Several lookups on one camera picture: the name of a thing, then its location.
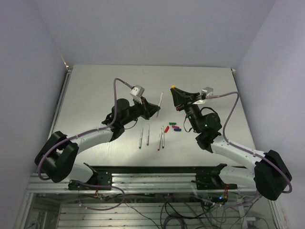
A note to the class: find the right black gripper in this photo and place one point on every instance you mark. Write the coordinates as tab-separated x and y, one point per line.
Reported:
181	98

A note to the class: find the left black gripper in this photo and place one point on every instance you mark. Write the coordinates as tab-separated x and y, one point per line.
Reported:
148	109

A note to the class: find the yellow pen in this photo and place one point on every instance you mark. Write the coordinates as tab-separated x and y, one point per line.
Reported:
159	105

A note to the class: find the green pen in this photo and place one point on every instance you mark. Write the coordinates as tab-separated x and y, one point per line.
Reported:
140	140

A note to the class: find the purple pen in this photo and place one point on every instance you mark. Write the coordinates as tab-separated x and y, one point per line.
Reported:
148	135

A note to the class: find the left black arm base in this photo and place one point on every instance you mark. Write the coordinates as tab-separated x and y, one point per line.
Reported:
85	177

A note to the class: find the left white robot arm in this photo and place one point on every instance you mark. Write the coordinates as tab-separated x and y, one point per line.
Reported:
56	159

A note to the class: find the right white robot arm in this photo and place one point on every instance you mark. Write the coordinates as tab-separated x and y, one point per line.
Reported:
264	171

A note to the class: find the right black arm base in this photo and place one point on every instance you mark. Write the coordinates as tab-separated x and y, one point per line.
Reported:
209	179

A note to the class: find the blue pen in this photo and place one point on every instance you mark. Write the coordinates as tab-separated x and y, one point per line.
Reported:
163	137

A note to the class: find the red pen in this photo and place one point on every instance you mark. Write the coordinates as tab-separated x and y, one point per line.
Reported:
160	141

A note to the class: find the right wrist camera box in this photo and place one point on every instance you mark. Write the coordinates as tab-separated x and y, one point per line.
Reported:
203	96

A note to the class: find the aluminium frame rail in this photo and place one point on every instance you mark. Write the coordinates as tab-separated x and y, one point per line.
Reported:
129	183

